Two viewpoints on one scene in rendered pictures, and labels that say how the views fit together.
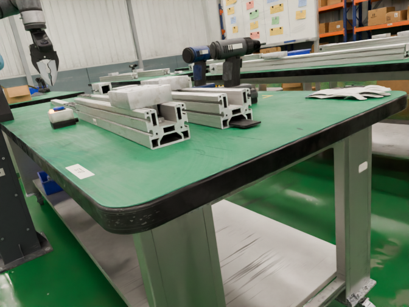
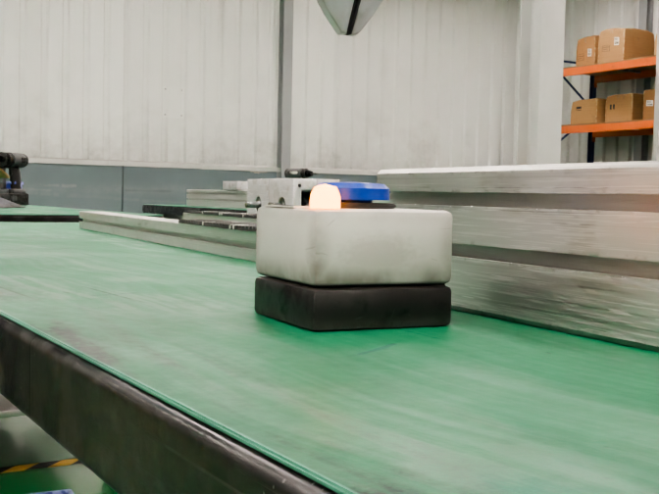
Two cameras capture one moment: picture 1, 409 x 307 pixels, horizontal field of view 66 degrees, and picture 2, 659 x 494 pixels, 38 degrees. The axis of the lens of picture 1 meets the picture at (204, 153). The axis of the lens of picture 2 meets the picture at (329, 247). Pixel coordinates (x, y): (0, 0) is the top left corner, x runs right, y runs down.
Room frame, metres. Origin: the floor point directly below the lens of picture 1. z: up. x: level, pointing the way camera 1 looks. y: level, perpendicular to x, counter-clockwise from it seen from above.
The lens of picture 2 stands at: (0.70, 0.50, 0.85)
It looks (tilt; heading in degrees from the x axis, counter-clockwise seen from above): 3 degrees down; 4
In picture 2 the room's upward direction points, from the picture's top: 1 degrees clockwise
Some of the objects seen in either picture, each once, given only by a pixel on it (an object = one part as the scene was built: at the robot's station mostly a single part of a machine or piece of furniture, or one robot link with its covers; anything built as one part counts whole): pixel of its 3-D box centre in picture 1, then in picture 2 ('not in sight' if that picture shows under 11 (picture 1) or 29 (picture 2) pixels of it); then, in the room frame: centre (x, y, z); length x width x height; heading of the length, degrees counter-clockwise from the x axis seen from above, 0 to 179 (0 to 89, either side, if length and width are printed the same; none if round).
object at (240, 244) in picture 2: (64, 105); (166, 230); (1.98, 0.81, 0.79); 0.96 x 0.04 x 0.03; 30
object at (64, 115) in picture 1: (63, 117); (364, 261); (1.22, 0.51, 0.81); 0.10 x 0.08 x 0.06; 120
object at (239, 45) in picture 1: (242, 71); not in sight; (1.10, -0.17, 0.89); 0.20 x 0.08 x 0.22; 108
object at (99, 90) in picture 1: (102, 89); (296, 206); (2.39, 0.67, 0.83); 0.11 x 0.10 x 0.10; 122
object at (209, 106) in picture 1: (167, 102); not in sight; (1.14, 0.10, 0.82); 0.80 x 0.10 x 0.09; 30
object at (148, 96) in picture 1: (139, 101); not in sight; (0.82, 0.14, 0.87); 0.16 x 0.11 x 0.07; 30
